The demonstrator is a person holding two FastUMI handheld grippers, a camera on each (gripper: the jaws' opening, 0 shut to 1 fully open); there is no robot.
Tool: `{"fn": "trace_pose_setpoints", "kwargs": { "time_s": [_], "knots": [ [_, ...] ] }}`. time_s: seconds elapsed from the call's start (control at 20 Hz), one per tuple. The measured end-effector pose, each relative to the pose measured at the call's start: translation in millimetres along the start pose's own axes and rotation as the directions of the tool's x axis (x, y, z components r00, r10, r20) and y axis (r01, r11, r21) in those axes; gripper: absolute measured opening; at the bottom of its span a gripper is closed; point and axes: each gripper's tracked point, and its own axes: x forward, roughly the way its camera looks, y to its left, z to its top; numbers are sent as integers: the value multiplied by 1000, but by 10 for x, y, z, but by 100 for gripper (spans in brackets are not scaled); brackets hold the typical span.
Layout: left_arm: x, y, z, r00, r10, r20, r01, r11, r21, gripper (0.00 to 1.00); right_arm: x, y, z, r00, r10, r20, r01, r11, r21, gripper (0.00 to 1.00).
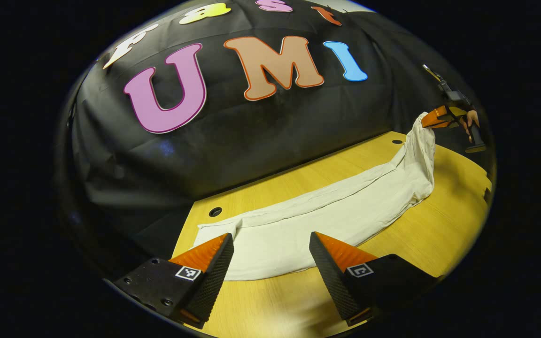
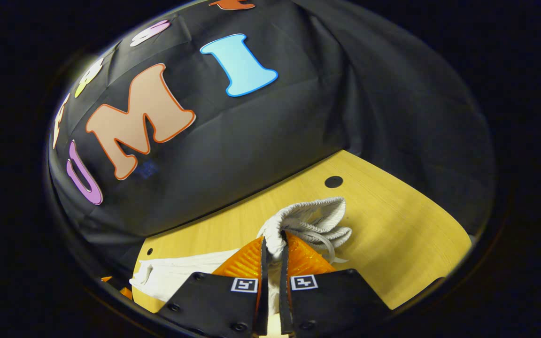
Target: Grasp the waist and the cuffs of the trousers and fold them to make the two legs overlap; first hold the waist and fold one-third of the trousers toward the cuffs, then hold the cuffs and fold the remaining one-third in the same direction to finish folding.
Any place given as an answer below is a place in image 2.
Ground white jeans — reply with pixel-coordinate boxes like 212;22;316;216
129;196;353;315

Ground black backdrop cloth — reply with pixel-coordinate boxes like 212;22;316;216
47;0;495;282

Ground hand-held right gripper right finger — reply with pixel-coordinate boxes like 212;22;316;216
278;230;391;337

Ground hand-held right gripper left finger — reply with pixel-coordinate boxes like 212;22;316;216
155;236;269;338

